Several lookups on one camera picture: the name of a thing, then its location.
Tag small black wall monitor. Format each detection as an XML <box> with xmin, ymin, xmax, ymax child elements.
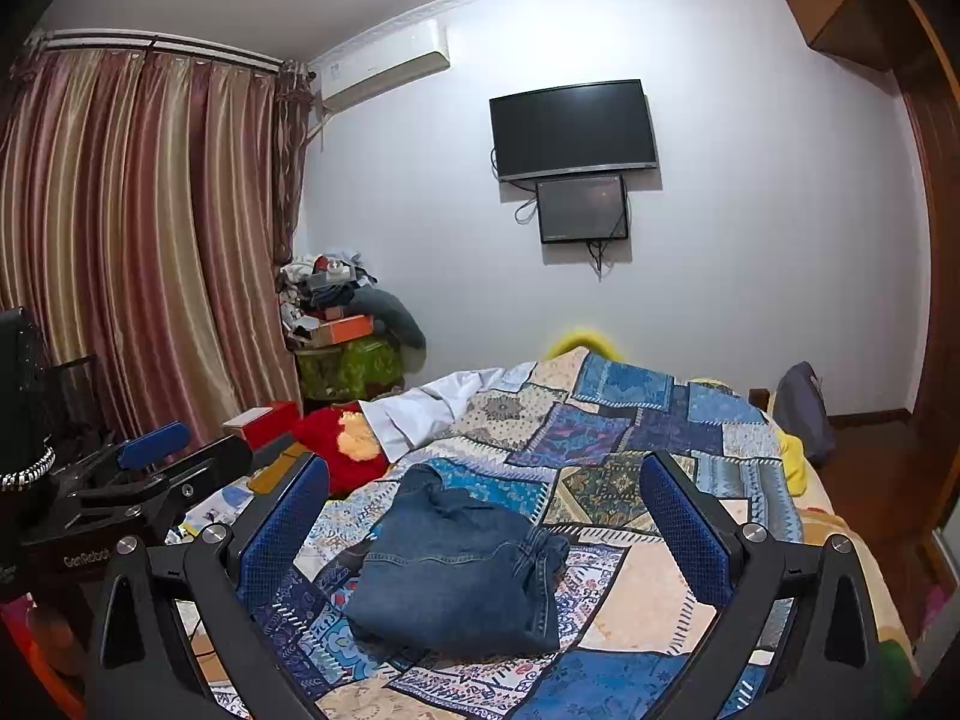
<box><xmin>535</xmin><ymin>175</ymin><xmax>630</xmax><ymax>245</ymax></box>

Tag curtain rod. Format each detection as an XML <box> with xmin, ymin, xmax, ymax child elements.
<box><xmin>30</xmin><ymin>28</ymin><xmax>312</xmax><ymax>77</ymax></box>

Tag blue denim jeans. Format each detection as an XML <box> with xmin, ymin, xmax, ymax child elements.
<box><xmin>341</xmin><ymin>462</ymin><xmax>572</xmax><ymax>655</ymax></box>

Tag black television cable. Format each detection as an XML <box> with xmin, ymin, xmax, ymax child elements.
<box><xmin>490</xmin><ymin>148</ymin><xmax>538</xmax><ymax>226</ymax></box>

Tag yellow cloth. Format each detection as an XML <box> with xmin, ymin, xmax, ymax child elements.
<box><xmin>778</xmin><ymin>430</ymin><xmax>809</xmax><ymax>497</ymax></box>

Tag orange box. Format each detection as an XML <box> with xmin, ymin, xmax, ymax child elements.
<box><xmin>303</xmin><ymin>313</ymin><xmax>375</xmax><ymax>349</ymax></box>

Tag large black wall television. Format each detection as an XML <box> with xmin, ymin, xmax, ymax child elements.
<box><xmin>489</xmin><ymin>79</ymin><xmax>660</xmax><ymax>183</ymax></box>

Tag brown wooden door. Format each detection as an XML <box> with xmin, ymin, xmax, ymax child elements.
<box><xmin>874</xmin><ymin>0</ymin><xmax>960</xmax><ymax>586</ymax></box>

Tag red plush toy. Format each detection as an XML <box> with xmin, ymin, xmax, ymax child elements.
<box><xmin>290</xmin><ymin>403</ymin><xmax>392</xmax><ymax>497</ymax></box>

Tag white cloth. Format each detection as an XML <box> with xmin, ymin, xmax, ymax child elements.
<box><xmin>359</xmin><ymin>367</ymin><xmax>520</xmax><ymax>467</ymax></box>

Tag red box with white lid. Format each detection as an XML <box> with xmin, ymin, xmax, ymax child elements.
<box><xmin>222</xmin><ymin>400</ymin><xmax>302</xmax><ymax>452</ymax></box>

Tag white air conditioner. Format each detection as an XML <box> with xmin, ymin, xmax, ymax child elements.
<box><xmin>311</xmin><ymin>19</ymin><xmax>452</xmax><ymax>110</ymax></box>

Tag pile of clothes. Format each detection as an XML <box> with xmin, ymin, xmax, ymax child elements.
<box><xmin>276</xmin><ymin>246</ymin><xmax>392</xmax><ymax>332</ymax></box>

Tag grey bag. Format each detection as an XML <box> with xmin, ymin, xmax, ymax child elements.
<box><xmin>772</xmin><ymin>361</ymin><xmax>838</xmax><ymax>467</ymax></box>

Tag black studded bag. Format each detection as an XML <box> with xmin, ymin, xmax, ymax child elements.
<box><xmin>0</xmin><ymin>307</ymin><xmax>55</xmax><ymax>470</ymax></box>

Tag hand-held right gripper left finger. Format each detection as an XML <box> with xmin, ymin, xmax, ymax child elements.
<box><xmin>82</xmin><ymin>452</ymin><xmax>335</xmax><ymax>720</ymax></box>

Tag yellow pillow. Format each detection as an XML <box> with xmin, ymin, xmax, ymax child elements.
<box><xmin>544</xmin><ymin>325</ymin><xmax>624</xmax><ymax>362</ymax></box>

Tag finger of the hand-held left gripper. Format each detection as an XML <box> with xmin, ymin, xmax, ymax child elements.
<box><xmin>71</xmin><ymin>422</ymin><xmax>190</xmax><ymax>492</ymax></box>
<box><xmin>146</xmin><ymin>435</ymin><xmax>254</xmax><ymax>533</ymax></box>

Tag striped brown curtain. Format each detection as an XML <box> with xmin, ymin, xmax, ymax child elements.
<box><xmin>0</xmin><ymin>37</ymin><xmax>310</xmax><ymax>466</ymax></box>

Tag black white braided cord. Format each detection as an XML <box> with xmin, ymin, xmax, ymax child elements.
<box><xmin>0</xmin><ymin>448</ymin><xmax>58</xmax><ymax>494</ymax></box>

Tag blue patchwork blanket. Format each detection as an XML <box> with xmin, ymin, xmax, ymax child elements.
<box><xmin>169</xmin><ymin>349</ymin><xmax>808</xmax><ymax>720</ymax></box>

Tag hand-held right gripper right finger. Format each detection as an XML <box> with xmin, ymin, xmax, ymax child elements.
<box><xmin>639</xmin><ymin>450</ymin><xmax>890</xmax><ymax>720</ymax></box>

